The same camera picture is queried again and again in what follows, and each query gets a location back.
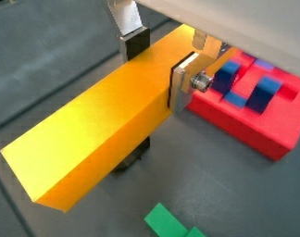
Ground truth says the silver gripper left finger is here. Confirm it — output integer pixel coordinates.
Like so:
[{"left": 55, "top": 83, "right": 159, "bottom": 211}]
[{"left": 106, "top": 0, "right": 150, "bottom": 61}]

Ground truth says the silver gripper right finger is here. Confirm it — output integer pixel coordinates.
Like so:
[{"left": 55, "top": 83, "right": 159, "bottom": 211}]
[{"left": 167, "top": 30, "right": 232, "bottom": 114}]

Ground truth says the long yellow block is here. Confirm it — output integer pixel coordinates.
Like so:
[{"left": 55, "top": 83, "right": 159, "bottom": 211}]
[{"left": 0, "top": 25, "right": 195, "bottom": 212}]

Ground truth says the red slotted board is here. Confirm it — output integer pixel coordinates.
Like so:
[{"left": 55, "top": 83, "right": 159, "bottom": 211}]
[{"left": 189, "top": 51, "right": 300, "bottom": 161}]

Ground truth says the purple U block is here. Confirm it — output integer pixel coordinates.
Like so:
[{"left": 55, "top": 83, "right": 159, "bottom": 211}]
[{"left": 254, "top": 59, "right": 274, "bottom": 71}]

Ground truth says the dark blue U block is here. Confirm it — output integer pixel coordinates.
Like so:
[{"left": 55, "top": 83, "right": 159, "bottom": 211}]
[{"left": 212, "top": 60, "right": 282, "bottom": 114}]

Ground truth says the green stepped block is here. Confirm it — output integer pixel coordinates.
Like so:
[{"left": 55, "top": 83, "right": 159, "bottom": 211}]
[{"left": 143, "top": 203, "right": 208, "bottom": 237}]

